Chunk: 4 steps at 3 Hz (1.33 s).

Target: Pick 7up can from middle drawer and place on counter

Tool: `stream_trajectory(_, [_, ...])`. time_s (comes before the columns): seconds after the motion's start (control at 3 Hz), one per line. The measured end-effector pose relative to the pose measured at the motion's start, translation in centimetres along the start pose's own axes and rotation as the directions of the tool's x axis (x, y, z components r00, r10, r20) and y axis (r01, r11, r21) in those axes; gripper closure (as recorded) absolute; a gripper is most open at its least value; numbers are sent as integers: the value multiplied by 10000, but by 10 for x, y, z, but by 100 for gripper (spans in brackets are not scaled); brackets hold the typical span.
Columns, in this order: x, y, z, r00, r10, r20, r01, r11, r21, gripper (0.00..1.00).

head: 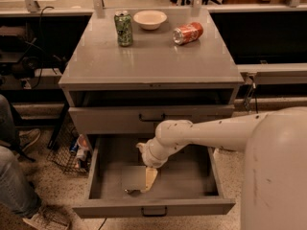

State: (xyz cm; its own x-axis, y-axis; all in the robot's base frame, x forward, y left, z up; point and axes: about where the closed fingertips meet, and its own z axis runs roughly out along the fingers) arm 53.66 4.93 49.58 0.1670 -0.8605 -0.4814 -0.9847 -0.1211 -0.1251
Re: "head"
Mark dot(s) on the orange soda can lying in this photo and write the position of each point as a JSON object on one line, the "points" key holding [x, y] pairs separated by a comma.
{"points": [[187, 33]]}

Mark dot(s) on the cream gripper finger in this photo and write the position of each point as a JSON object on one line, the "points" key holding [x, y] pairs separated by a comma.
{"points": [[148, 179]]}

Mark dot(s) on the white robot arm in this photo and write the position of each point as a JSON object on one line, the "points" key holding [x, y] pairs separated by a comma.
{"points": [[274, 192]]}

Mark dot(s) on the grey drawer cabinet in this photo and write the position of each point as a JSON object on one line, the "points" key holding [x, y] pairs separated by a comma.
{"points": [[153, 71]]}

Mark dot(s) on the silver green 7up can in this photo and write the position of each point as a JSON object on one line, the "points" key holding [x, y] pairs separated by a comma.
{"points": [[129, 192]]}

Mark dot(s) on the beige sneaker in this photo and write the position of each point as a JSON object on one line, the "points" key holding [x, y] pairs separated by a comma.
{"points": [[29, 137], [49, 218]]}

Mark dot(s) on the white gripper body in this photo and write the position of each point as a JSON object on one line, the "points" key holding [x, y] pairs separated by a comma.
{"points": [[148, 156]]}

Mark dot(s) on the black wire basket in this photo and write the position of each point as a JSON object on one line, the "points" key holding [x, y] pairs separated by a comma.
{"points": [[63, 153]]}

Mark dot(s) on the person leg in jeans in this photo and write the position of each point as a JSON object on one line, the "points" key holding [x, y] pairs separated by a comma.
{"points": [[8, 131]]}

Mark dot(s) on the white bowl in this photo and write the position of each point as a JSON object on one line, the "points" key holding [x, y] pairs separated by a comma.
{"points": [[150, 20]]}

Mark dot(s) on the green soda can upright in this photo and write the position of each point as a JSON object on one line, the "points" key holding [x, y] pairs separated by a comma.
{"points": [[122, 20]]}

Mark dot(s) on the closed upper drawer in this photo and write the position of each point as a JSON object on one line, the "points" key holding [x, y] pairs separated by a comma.
{"points": [[141, 119]]}

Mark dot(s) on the open middle drawer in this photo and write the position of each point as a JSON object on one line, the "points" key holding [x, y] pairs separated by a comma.
{"points": [[187, 185]]}

